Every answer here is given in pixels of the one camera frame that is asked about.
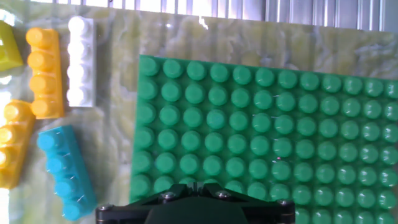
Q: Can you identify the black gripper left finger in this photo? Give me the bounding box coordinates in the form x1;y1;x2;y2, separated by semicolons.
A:
95;182;198;224

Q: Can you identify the teal four-stud block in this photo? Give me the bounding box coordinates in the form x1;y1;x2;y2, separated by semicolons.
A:
36;125;98;222

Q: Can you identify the green studded baseplate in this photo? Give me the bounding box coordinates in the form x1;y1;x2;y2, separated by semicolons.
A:
129;55;398;224

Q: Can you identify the yellow-orange four-stud block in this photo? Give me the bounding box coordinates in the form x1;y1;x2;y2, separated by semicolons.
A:
25;27;65;119
0;99;36;190

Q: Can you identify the white four-stud block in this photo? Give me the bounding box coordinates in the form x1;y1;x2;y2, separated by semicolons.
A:
67;16;96;108

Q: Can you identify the lime yellow square block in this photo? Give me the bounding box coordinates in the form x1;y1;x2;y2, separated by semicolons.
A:
0;20;24;72

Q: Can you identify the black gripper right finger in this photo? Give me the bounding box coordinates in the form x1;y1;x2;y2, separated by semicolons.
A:
198;182;295;224

